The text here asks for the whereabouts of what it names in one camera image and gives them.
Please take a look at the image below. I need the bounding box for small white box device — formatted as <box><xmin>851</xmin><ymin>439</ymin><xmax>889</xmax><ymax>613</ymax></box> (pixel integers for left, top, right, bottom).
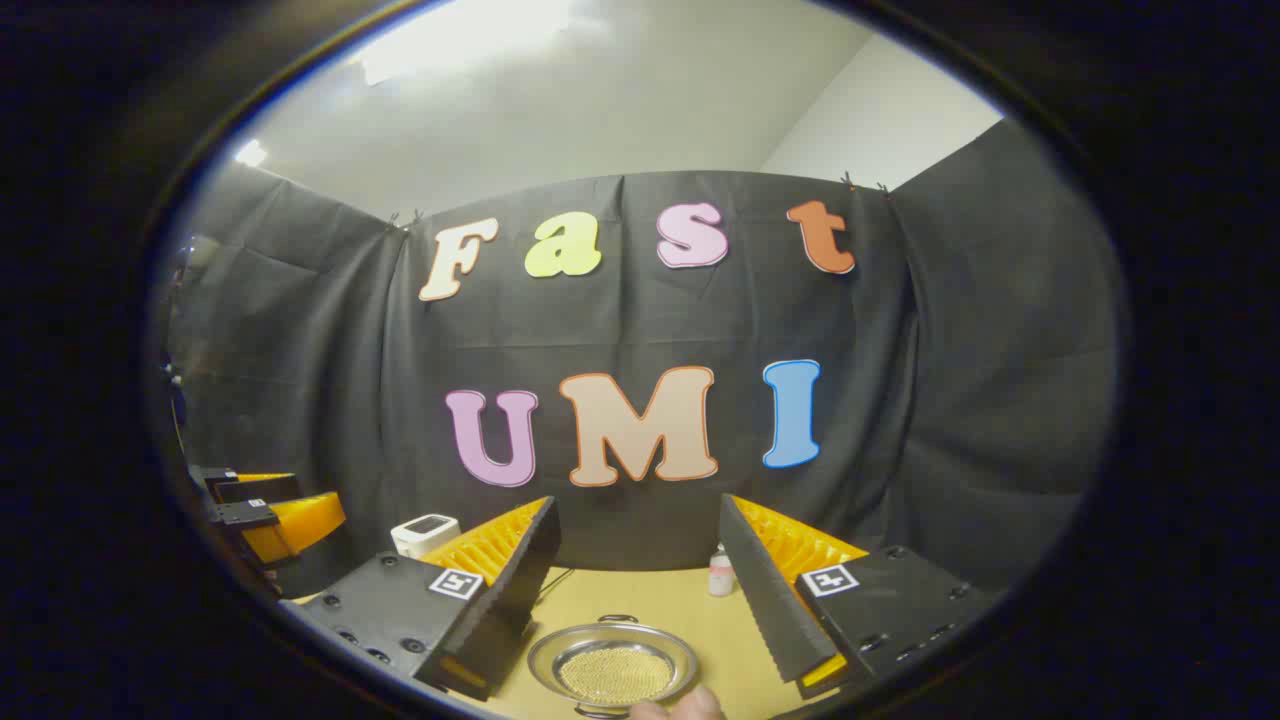
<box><xmin>390</xmin><ymin>514</ymin><xmax>461</xmax><ymax>559</ymax></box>

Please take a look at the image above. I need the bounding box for pile of yellow beans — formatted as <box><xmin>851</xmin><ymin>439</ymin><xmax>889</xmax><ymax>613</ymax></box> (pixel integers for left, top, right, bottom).
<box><xmin>558</xmin><ymin>645</ymin><xmax>673</xmax><ymax>704</ymax></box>

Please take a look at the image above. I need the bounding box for steel pot with black handles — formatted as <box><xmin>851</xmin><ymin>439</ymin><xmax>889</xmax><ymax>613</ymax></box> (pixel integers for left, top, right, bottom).
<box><xmin>527</xmin><ymin>614</ymin><xmax>701</xmax><ymax>719</ymax></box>

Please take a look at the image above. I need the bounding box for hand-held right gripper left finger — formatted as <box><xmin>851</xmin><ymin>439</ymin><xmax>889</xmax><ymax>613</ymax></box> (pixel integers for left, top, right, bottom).
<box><xmin>283</xmin><ymin>495</ymin><xmax>563</xmax><ymax>703</ymax></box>

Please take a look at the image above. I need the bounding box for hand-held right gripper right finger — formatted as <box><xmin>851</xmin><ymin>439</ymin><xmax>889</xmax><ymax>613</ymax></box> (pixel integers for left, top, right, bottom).
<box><xmin>718</xmin><ymin>492</ymin><xmax>1001</xmax><ymax>701</ymax></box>

